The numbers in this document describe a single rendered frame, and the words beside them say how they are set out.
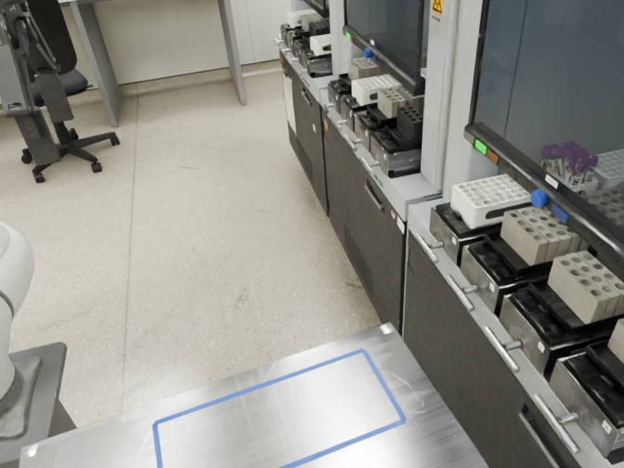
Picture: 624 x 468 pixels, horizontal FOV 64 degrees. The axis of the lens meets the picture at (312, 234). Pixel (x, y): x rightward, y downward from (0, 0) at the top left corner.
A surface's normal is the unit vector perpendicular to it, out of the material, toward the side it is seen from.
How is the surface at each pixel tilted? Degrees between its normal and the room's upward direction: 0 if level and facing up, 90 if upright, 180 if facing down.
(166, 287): 0
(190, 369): 0
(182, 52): 90
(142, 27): 90
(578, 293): 90
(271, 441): 0
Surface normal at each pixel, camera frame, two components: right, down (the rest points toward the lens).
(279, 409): -0.07, -0.80
